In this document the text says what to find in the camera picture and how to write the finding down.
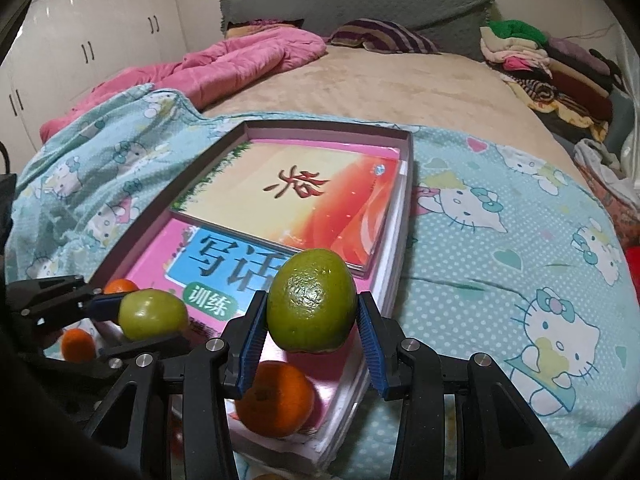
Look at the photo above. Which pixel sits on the pink quilt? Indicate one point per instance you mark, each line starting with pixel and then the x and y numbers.
pixel 235 60

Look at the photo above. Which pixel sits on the pink cover book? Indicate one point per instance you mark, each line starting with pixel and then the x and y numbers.
pixel 150 265

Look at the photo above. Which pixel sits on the green mango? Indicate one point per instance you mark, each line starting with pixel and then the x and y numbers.
pixel 312 302

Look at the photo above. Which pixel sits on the cat print blanket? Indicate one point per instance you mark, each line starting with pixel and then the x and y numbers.
pixel 475 270

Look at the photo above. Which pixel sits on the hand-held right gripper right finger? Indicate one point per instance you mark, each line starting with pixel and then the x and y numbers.
pixel 371 352

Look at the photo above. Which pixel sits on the white curtain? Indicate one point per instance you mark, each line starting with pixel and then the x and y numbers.
pixel 631 65

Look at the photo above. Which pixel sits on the crumpled white cloth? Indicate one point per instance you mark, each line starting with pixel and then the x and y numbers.
pixel 600 160

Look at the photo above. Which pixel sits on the beige bed sheet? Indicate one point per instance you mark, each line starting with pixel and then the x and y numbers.
pixel 400 85

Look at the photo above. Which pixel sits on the light green fruit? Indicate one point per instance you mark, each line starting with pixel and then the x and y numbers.
pixel 152 315

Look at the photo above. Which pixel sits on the brown pillow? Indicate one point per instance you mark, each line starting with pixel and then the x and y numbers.
pixel 250 29

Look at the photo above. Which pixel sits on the orange cover book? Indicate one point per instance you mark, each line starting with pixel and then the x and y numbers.
pixel 300 200

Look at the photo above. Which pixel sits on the striped purple pillow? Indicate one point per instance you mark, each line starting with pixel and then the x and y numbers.
pixel 385 35

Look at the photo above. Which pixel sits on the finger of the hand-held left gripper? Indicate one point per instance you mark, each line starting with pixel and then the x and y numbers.
pixel 106 306
pixel 145 346

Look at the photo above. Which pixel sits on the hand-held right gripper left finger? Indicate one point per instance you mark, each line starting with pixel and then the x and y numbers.
pixel 250 342

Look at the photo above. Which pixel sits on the shallow grey cardboard box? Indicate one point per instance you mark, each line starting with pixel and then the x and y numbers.
pixel 150 215

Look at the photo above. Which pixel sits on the pile of folded clothes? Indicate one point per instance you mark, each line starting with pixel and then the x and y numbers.
pixel 555 75

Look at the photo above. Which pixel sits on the grey headboard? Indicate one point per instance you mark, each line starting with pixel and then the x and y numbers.
pixel 390 2

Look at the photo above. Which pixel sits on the orange mandarin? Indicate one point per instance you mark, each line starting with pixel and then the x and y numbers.
pixel 120 287
pixel 277 402
pixel 77 346

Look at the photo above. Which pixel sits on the white wardrobe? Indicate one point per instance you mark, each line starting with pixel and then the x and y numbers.
pixel 100 20

